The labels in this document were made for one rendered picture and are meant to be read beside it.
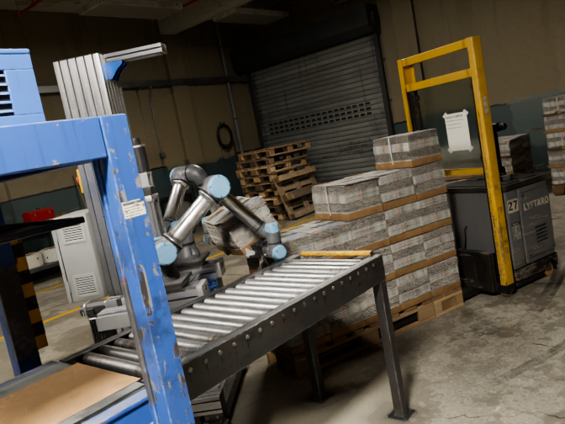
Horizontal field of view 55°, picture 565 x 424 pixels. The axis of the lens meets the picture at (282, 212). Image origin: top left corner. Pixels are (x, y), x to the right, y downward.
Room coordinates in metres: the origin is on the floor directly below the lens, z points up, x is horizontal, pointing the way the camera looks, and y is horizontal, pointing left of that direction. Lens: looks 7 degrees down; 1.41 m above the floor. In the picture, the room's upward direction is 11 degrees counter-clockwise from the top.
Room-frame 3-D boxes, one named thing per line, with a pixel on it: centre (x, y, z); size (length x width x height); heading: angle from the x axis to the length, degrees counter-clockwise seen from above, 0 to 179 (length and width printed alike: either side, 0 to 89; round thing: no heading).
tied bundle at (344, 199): (3.62, -0.43, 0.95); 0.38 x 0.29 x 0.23; 29
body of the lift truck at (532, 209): (4.29, -1.65, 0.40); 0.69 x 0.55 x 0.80; 29
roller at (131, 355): (1.80, 0.58, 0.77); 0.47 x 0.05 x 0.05; 48
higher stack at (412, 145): (3.90, -0.95, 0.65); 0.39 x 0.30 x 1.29; 29
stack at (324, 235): (3.55, -0.32, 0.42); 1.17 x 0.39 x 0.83; 119
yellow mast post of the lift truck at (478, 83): (3.82, -1.49, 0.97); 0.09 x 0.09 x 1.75; 29
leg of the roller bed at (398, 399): (2.51, -0.38, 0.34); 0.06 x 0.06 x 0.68; 48
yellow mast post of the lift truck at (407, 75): (4.40, -1.17, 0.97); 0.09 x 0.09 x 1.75; 29
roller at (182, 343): (1.90, 0.49, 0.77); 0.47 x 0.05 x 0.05; 48
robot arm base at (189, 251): (3.27, 0.62, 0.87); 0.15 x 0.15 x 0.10
